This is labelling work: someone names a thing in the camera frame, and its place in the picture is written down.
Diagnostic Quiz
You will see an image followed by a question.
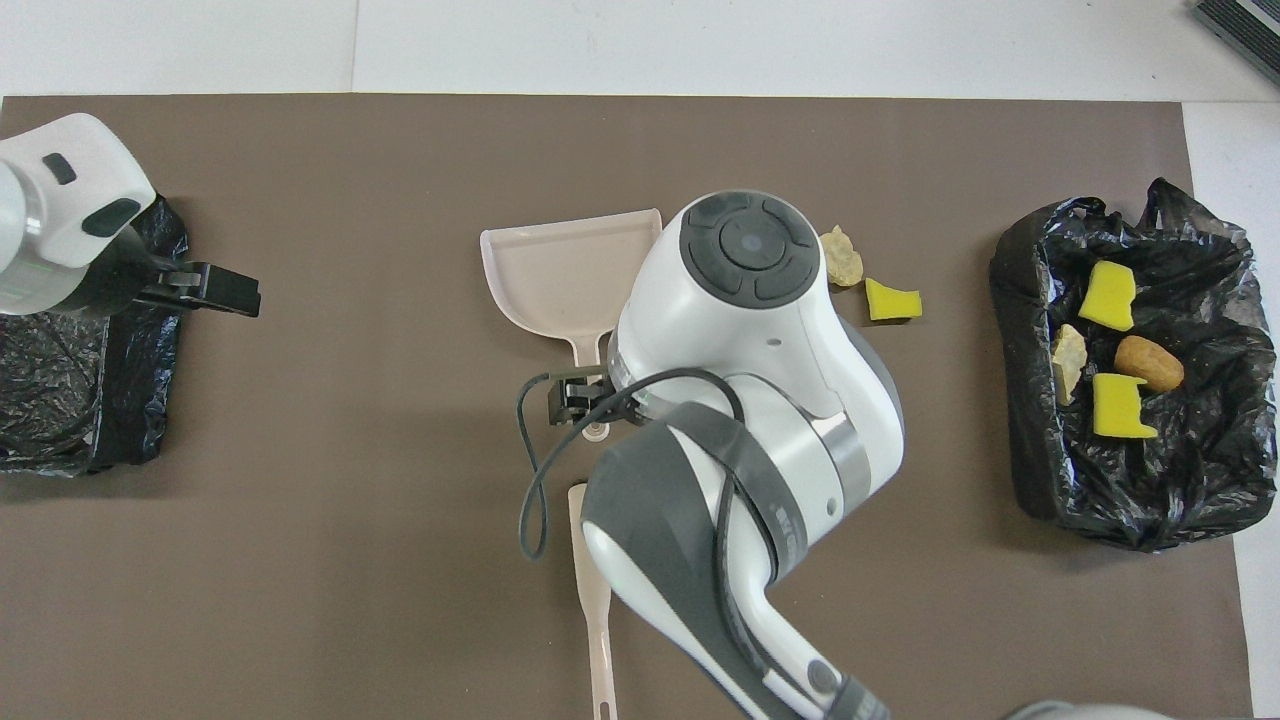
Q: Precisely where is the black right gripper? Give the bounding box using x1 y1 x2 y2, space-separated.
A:
546 364 631 430

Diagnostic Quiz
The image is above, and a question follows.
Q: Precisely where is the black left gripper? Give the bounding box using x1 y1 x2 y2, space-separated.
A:
75 232 264 320

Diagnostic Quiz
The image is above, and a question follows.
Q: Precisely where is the beige plastic dustpan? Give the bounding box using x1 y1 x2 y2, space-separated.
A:
479 208 664 441

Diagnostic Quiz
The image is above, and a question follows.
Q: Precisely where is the pale yellow foam chunk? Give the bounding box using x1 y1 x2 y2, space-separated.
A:
820 225 864 289
1051 323 1089 406

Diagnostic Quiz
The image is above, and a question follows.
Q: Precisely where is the yellow sponge wedge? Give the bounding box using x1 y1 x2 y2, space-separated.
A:
864 277 923 323

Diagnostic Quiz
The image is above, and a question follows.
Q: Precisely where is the yellow sponge with green pad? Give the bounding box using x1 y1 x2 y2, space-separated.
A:
1077 261 1138 332

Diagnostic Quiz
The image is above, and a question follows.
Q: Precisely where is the notched yellow sponge piece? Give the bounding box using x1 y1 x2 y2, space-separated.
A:
1092 372 1159 440

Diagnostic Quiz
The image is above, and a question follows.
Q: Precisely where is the black bag-lined bin, boxy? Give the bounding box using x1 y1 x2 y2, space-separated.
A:
0 195 191 478

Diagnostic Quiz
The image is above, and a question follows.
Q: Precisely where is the black bag-lined bin, crumpled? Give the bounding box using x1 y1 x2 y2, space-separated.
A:
989 177 1280 553

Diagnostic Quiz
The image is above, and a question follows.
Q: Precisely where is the brown paper table mat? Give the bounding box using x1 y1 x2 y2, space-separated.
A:
0 95 1256 720

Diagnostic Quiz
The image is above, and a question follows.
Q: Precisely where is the dark grey grille device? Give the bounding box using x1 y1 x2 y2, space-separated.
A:
1190 0 1280 86

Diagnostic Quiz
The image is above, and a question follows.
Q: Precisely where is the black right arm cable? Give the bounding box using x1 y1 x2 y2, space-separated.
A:
516 366 791 641

